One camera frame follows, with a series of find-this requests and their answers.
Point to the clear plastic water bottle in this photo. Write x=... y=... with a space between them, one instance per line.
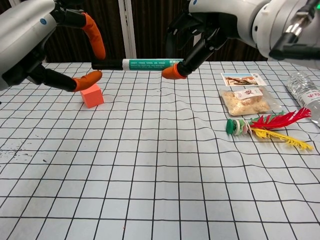
x=303 y=90

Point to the right robot hand orange thumbtip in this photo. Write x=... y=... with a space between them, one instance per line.
x=225 y=17

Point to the white metal frame post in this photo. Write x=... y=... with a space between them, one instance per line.
x=128 y=30

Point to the orange cube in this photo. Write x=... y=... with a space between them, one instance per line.
x=93 y=98

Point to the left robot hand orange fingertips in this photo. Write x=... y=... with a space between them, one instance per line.
x=17 y=30

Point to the clear snack bag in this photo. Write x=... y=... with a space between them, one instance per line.
x=247 y=101

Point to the red yellow feather shuttlecock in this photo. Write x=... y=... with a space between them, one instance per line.
x=270 y=123

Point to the green white marker pen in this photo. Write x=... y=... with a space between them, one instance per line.
x=150 y=64

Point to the photo postcard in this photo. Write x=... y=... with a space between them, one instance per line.
x=242 y=79

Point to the checkered light blue tablecloth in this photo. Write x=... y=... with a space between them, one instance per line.
x=125 y=175

